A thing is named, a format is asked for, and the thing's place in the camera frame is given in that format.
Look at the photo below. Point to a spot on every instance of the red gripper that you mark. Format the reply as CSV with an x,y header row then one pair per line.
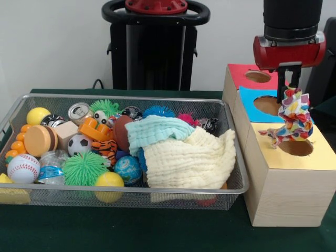
x,y
288,53

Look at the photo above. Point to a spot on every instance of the colourful patterned cloth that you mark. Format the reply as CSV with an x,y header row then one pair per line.
x,y
294,118

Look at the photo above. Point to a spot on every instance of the wooden box with three holes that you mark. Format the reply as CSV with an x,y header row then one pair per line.
x,y
288,197

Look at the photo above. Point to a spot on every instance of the silver mesh bin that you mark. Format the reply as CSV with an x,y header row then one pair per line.
x,y
65,199

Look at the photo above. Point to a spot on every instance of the black chair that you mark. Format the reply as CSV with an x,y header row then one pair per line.
x,y
328,78

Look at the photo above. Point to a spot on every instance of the green cloth side table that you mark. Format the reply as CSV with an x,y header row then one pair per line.
x,y
329,103

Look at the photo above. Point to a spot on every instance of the cream waffle cloth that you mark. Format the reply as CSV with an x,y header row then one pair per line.
x,y
189,162

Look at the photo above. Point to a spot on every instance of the light blue waffle cloth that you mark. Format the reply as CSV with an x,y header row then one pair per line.
x,y
155,128

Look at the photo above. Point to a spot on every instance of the brown toy football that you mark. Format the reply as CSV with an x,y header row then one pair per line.
x,y
120,132

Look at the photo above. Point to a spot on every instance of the blue globe ball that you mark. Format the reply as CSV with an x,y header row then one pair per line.
x,y
127,169

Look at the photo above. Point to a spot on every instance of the yellow ball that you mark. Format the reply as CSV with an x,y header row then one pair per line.
x,y
109,179

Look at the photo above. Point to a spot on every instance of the dark green table cloth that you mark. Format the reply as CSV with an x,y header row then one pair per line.
x,y
131,231

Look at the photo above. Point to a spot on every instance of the small soccer ball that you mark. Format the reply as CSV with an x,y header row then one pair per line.
x,y
80,144

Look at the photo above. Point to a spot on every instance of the green spiky rubber ball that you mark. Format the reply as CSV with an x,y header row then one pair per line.
x,y
84,168

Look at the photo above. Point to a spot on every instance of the plain wooden cube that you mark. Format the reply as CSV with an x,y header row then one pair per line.
x,y
65,131

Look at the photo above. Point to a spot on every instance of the round wooden burger toy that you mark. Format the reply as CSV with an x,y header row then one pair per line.
x,y
39,140

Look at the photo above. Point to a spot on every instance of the white baseball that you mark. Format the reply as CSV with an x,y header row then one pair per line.
x,y
23,168

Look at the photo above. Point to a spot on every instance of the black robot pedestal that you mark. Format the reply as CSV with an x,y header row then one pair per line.
x,y
155,57

